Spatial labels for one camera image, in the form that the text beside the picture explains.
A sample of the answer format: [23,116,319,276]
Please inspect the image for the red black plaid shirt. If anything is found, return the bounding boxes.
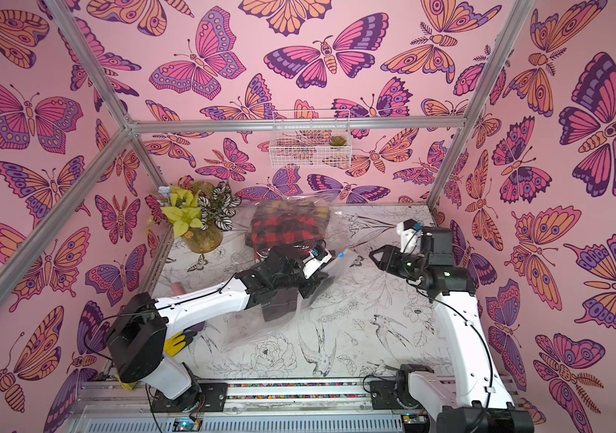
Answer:
[245,207,331,257]

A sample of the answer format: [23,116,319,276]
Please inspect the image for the clear plastic vacuum bag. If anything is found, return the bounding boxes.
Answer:
[223,197,357,348]

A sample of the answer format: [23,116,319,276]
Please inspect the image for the yellow plaid shirt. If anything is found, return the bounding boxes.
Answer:
[252,198,331,223]

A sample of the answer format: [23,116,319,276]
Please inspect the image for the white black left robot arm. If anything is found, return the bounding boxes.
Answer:
[106,242,334,407]

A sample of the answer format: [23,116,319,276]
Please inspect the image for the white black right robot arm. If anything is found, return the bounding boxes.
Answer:
[369,219,534,432]

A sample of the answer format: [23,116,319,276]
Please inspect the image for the potted plant in glass vase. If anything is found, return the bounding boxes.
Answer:
[145,175,242,254]

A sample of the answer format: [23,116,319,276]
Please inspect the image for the small green succulent plant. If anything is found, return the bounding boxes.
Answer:
[329,135,348,147]

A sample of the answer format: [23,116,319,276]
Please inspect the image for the yellow rubber glove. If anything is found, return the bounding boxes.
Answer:
[115,329,195,391]

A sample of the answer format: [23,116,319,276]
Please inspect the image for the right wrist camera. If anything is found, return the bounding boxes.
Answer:
[396,219,423,254]

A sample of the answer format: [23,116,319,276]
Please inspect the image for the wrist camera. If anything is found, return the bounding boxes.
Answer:
[396,219,423,254]
[302,243,333,278]

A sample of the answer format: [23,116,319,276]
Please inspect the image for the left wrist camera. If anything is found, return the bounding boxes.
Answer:
[302,243,333,278]

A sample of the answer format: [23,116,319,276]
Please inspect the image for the white wire wall basket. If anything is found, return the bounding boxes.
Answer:
[267,108,353,170]

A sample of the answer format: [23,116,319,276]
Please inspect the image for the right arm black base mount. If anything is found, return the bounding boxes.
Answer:
[362,364,434,411]

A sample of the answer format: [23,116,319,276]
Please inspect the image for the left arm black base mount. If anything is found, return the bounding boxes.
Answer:
[152,380,228,414]

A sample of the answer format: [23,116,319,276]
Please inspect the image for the aluminium front rail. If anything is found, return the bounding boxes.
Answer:
[74,378,520,418]

